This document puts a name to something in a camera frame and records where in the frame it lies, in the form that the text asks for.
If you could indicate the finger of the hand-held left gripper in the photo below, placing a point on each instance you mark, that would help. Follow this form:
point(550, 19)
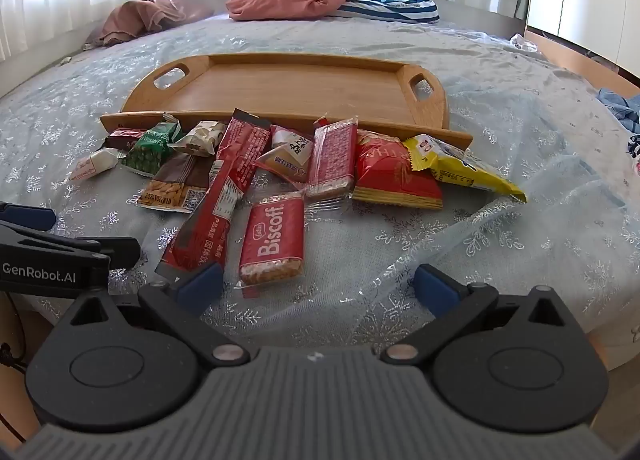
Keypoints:
point(30, 218)
point(120, 252)

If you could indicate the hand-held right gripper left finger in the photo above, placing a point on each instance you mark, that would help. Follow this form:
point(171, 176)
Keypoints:
point(199, 286)

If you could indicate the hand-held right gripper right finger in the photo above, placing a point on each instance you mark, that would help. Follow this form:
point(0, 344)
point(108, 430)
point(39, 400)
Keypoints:
point(437, 287)

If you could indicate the small white candy packet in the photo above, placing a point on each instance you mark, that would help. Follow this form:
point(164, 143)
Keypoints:
point(95, 165)

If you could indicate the brown almond snack packet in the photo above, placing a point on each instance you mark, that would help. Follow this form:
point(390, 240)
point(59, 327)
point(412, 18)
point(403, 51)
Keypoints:
point(175, 183)

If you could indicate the red biscuit packet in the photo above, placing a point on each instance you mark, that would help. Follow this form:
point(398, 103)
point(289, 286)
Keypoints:
point(272, 232)

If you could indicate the green snack packet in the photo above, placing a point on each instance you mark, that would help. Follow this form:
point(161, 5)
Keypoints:
point(150, 145)

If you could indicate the dark red chocolate bar packet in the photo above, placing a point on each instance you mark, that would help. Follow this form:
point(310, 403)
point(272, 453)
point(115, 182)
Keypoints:
point(125, 137)

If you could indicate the large red snack bag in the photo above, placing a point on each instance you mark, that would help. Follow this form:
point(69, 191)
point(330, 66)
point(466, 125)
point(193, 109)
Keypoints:
point(390, 175)

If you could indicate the yellow snack packet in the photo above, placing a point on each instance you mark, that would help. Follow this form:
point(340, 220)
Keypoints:
point(465, 165)

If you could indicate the cream nut snack packet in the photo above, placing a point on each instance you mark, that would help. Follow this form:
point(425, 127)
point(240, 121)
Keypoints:
point(200, 136)

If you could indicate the long red sachet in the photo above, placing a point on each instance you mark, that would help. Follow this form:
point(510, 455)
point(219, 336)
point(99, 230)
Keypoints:
point(240, 150)

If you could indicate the orange and white snack packet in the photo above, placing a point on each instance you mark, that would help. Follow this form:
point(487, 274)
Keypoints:
point(287, 155)

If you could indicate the clear red wafer packet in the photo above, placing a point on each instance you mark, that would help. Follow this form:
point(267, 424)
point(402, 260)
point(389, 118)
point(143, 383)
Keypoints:
point(332, 155)

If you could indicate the light blue snowflake bedspread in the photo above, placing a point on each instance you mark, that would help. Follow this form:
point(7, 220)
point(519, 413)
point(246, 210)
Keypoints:
point(505, 120)

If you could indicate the dusty pink garment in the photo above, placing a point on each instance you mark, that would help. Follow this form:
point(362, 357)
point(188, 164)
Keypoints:
point(140, 15)

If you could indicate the round cup with red label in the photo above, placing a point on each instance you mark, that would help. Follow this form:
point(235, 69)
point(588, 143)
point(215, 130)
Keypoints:
point(637, 166)

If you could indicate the dark blue patterned cloth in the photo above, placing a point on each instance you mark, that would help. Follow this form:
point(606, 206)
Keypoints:
point(635, 145)

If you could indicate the blue garment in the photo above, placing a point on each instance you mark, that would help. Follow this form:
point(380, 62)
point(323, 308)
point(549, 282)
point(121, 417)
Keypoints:
point(620, 108)

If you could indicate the clear plastic wrapper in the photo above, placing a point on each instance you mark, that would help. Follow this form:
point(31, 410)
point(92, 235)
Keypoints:
point(524, 43)

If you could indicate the blue striped plush pillow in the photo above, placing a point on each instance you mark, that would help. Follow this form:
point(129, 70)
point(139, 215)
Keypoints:
point(395, 3)

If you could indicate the wooden bed frame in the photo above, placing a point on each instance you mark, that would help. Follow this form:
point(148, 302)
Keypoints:
point(570, 53)

